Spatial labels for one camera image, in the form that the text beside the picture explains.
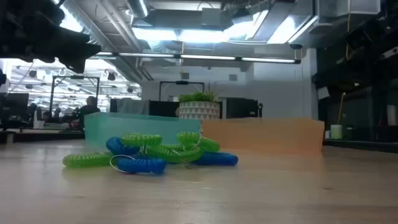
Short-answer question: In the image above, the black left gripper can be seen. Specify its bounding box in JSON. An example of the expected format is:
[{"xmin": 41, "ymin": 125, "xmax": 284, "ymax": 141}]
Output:
[{"xmin": 0, "ymin": 0, "xmax": 102, "ymax": 74}]

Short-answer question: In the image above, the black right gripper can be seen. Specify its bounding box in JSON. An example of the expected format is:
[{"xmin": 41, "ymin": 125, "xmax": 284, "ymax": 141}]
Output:
[{"xmin": 313, "ymin": 12, "xmax": 398, "ymax": 91}]

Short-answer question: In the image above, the white paper sign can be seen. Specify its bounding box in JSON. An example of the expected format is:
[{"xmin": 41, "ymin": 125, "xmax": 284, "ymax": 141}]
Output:
[{"xmin": 317, "ymin": 86, "xmax": 330, "ymax": 100}]

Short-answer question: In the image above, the dark storage shelf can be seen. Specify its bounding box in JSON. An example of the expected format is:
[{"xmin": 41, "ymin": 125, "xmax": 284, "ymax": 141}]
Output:
[{"xmin": 317, "ymin": 86, "xmax": 398, "ymax": 149}]

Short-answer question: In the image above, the pale green cup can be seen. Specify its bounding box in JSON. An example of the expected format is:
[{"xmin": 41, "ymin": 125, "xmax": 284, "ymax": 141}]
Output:
[{"xmin": 330, "ymin": 124, "xmax": 343, "ymax": 140}]

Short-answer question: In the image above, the person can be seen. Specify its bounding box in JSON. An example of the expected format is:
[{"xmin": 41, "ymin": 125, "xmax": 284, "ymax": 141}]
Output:
[{"xmin": 77, "ymin": 95, "xmax": 101, "ymax": 130}]

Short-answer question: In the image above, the white cylinder container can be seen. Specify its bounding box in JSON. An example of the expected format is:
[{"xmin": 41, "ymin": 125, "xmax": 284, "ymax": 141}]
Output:
[{"xmin": 386, "ymin": 104, "xmax": 398, "ymax": 127}]

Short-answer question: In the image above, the grey fabric cover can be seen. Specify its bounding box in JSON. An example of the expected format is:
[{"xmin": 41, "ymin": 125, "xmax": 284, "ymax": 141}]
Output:
[{"xmin": 116, "ymin": 98, "xmax": 150, "ymax": 116}]

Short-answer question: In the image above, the black monitor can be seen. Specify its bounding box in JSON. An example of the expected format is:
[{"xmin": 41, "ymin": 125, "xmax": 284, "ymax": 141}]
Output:
[
  {"xmin": 0, "ymin": 92, "xmax": 30, "ymax": 130},
  {"xmin": 148, "ymin": 100, "xmax": 180, "ymax": 118},
  {"xmin": 222, "ymin": 97, "xmax": 259, "ymax": 119}
]

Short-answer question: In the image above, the orange translucent plastic bin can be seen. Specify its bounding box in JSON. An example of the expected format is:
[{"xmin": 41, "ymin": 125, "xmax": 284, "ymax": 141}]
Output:
[{"xmin": 201, "ymin": 117, "xmax": 325, "ymax": 156}]

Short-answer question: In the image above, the teal translucent plastic bin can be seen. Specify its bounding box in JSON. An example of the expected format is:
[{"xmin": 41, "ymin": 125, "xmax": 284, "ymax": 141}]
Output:
[{"xmin": 83, "ymin": 111, "xmax": 201, "ymax": 147}]

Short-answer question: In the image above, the green succulent plant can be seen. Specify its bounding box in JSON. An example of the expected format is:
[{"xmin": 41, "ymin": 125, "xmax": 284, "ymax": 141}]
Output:
[{"xmin": 178, "ymin": 81, "xmax": 220, "ymax": 103}]

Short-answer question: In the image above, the long linear ceiling light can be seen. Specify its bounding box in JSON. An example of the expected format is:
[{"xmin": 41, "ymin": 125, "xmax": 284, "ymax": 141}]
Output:
[{"xmin": 95, "ymin": 52, "xmax": 302, "ymax": 65}]

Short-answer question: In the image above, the white triangle-patterned plant pot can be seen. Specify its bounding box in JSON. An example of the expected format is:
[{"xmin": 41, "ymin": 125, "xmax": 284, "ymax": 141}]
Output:
[{"xmin": 178, "ymin": 101, "xmax": 221, "ymax": 134}]

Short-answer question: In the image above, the black rig frame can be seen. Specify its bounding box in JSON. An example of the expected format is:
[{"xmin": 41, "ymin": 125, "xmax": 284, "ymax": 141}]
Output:
[
  {"xmin": 49, "ymin": 75, "xmax": 100, "ymax": 116},
  {"xmin": 159, "ymin": 80, "xmax": 205, "ymax": 102}
]

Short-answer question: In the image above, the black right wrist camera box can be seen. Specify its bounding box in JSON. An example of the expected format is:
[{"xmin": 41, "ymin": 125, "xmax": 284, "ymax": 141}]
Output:
[{"xmin": 343, "ymin": 26, "xmax": 374, "ymax": 48}]

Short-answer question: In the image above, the black aluminium table frame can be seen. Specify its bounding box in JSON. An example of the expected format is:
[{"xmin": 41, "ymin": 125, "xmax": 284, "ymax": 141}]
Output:
[{"xmin": 0, "ymin": 129, "xmax": 398, "ymax": 154}]

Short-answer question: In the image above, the silver rectangular ventilation duct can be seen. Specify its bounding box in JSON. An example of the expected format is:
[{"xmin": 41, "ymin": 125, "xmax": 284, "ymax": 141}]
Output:
[{"xmin": 142, "ymin": 7, "xmax": 224, "ymax": 31}]

